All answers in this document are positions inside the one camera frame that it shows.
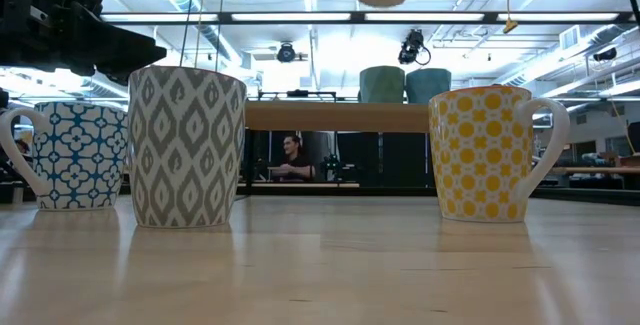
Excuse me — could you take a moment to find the black background cabinet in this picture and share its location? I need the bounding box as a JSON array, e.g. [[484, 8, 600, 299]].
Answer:
[[337, 132, 437, 189]]

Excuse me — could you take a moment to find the blue lattice patterned white mug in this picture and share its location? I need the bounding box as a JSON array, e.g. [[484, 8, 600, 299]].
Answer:
[[0, 100, 130, 212]]

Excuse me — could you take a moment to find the black bar with light strips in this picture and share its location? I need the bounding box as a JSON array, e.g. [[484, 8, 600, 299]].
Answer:
[[99, 10, 640, 26]]

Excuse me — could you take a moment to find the yellow hanging cord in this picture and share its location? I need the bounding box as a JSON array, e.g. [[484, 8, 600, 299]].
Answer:
[[501, 0, 520, 35]]

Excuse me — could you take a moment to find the black spotlight with cable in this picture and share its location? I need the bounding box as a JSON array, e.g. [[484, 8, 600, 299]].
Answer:
[[398, 28, 432, 66]]

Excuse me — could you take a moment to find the small black device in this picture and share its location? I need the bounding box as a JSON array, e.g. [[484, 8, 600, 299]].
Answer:
[[318, 152, 357, 183]]

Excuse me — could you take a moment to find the silver ventilation duct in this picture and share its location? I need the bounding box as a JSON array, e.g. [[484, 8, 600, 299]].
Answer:
[[492, 23, 640, 100]]

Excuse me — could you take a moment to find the blue plain mug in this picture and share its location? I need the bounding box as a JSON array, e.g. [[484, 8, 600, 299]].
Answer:
[[404, 67, 453, 105]]

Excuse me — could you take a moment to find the black ceiling dome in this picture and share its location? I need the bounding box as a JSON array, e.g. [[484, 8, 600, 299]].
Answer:
[[592, 46, 618, 63]]

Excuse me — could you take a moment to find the wooden background desk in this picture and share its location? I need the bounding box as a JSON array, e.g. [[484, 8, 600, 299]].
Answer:
[[532, 150, 640, 191]]

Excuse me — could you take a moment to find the thin yellow hanging cable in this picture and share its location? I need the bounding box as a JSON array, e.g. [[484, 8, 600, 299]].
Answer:
[[193, 0, 208, 70]]

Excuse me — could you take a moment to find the black round ceiling fixture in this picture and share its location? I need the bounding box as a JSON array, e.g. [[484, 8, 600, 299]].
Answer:
[[276, 41, 298, 65]]

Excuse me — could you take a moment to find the black aluminium rig frame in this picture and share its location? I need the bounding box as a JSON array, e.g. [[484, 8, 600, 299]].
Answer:
[[0, 179, 640, 207]]

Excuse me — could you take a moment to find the thin dark hanging cable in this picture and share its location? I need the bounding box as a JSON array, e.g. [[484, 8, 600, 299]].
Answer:
[[214, 0, 228, 73], [178, 0, 199, 69]]

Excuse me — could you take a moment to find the person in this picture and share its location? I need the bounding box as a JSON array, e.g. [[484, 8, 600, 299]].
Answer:
[[267, 133, 317, 183]]

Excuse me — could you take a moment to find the green faceted mug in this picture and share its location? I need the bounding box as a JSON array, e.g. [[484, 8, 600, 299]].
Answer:
[[358, 65, 407, 105]]

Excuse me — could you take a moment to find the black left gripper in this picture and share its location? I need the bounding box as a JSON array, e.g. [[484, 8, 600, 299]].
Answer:
[[0, 0, 168, 86]]

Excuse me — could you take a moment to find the grey diamond patterned white mug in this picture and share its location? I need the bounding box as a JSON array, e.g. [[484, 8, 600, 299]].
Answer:
[[127, 64, 248, 230]]

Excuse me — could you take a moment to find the wooden shelf with black legs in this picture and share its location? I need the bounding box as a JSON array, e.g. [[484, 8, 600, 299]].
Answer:
[[238, 100, 432, 201]]

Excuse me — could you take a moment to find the yellow dotted white mug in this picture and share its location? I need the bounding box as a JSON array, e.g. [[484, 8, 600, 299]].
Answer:
[[427, 84, 572, 224]]

